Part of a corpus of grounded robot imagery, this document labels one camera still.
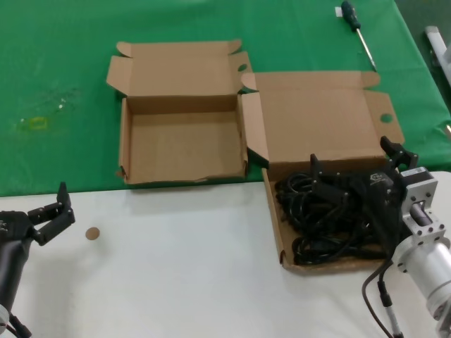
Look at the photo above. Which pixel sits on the large brown cardboard box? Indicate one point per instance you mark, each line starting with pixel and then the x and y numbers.
pixel 317 116

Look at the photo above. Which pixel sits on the green table cloth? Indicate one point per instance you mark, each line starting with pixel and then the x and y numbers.
pixel 53 53

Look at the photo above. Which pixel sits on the round brown cardboard disc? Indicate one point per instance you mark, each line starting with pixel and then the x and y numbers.
pixel 93 233

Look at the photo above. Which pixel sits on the grey white metal profile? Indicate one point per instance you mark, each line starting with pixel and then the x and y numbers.
pixel 437 42

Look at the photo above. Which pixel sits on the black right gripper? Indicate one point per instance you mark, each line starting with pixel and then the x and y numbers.
pixel 380 197

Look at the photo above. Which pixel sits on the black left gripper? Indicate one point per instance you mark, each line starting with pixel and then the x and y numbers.
pixel 15 227

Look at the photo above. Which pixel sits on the small white paper piece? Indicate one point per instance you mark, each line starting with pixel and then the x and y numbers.
pixel 338 12

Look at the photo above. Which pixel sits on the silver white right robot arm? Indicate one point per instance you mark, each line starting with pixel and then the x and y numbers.
pixel 426 257

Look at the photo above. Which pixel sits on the empty-lidded brown cardboard box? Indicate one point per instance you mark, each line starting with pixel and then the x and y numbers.
pixel 183 148

